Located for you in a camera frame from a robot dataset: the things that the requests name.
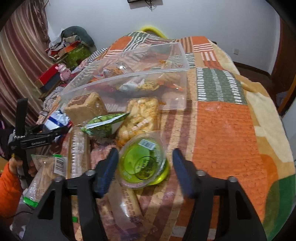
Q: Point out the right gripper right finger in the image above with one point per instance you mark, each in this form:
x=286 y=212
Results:
x=237 y=217

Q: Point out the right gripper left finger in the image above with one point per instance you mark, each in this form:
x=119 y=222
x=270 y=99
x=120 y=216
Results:
x=52 y=218

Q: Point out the clear green-edged biscuit bag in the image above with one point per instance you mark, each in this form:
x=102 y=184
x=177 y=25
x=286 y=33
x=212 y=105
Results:
x=48 y=168

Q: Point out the blue white snack bag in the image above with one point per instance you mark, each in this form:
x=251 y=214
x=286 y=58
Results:
x=57 y=119

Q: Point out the clear wafer cracker pack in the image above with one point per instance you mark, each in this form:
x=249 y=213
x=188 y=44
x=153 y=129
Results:
x=78 y=153

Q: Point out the brown rice cake block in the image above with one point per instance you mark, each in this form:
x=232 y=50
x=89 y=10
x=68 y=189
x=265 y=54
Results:
x=85 y=107

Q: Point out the green pea snack bag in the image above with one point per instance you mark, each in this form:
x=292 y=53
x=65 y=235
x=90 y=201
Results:
x=104 y=126

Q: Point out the green jelly cup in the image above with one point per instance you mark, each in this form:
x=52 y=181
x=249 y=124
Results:
x=143 y=161

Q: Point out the orange puffed snack bag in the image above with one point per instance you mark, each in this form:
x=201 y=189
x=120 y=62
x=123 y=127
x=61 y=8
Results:
x=143 y=117

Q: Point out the orange sleeve forearm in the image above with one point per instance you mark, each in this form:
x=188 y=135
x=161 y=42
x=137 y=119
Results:
x=11 y=192

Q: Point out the left hand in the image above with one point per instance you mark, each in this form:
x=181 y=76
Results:
x=14 y=163

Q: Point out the red box on side table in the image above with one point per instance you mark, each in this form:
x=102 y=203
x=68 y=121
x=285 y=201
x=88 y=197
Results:
x=48 y=79

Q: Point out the long clear cracker sleeve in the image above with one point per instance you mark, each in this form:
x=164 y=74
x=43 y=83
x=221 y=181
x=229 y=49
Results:
x=126 y=211

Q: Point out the pink plush toy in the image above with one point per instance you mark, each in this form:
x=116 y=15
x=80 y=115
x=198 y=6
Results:
x=64 y=72

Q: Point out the striped curtain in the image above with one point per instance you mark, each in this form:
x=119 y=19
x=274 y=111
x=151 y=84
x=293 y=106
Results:
x=24 y=40

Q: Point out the patchwork bed blanket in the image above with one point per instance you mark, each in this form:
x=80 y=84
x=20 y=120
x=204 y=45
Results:
x=230 y=128

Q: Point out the clutter pile with green box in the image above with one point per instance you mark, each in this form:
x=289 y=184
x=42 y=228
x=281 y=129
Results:
x=71 y=47

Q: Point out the clear plastic storage bin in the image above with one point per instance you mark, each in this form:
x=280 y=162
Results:
x=158 y=71

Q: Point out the yellow object behind bed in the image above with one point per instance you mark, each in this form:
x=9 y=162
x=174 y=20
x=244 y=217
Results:
x=153 y=30

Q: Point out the wooden door frame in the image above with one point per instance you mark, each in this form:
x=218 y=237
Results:
x=283 y=75

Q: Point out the wall socket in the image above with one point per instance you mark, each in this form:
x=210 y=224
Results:
x=236 y=51

